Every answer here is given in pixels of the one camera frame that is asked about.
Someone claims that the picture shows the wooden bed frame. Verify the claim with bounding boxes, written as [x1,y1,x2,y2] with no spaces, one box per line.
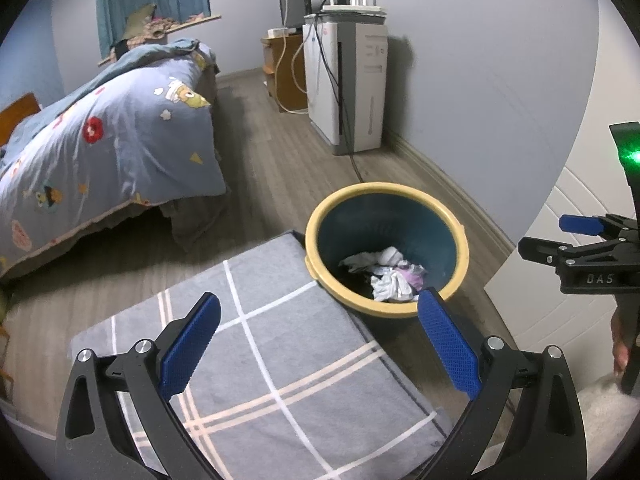
[0,92,43,148]

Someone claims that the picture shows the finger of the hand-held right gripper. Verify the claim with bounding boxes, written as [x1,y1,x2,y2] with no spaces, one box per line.
[517,236,622,267]
[559,212,640,242]

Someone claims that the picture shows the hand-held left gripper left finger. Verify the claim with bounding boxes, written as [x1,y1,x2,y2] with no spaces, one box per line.
[54,291,223,480]

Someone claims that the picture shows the blue printed duvet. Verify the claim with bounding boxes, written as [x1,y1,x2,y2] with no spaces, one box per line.
[0,37,228,278]

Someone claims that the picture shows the grey checked cushion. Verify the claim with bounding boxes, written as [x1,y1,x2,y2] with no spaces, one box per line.
[70,230,453,480]

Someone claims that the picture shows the person's right hand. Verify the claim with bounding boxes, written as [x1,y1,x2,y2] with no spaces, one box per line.
[611,305,632,376]

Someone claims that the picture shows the white fluffy rug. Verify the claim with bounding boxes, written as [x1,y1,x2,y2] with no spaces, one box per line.
[575,375,640,480]

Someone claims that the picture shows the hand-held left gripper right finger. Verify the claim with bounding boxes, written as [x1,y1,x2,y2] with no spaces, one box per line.
[416,287,588,480]

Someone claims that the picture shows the black cable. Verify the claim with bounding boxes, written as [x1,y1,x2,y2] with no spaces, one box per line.
[312,0,368,183]

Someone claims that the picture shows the pink snack wrapper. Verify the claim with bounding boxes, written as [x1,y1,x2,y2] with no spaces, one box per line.
[400,265,430,286]

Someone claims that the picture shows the yellow rimmed teal trash bin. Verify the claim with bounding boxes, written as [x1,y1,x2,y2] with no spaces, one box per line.
[304,182,471,319]

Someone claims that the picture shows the white cable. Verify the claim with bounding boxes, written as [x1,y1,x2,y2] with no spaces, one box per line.
[276,35,308,113]

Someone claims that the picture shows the white panelled door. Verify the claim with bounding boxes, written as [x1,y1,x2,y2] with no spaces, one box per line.
[484,165,640,401]

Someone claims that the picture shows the grey bed sheet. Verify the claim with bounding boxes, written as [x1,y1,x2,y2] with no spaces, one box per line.
[160,60,236,253]

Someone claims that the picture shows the patterned cloth pile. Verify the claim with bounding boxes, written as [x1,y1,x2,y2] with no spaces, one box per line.
[117,4,181,43]

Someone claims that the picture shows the wooden cabinet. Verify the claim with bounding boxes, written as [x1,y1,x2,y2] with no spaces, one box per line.
[260,30,308,113]

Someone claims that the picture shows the white air purifier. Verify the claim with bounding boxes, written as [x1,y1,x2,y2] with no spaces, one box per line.
[302,10,390,156]

